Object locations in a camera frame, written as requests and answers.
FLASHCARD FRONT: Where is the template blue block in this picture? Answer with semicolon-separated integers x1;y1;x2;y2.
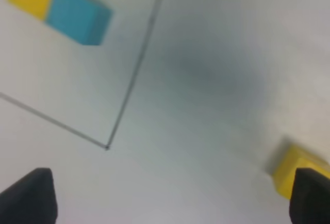
46;0;112;45

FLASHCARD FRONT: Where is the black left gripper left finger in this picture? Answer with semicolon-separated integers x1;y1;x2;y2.
1;168;57;223

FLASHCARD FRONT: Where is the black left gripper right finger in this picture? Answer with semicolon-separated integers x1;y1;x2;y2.
289;168;329;224

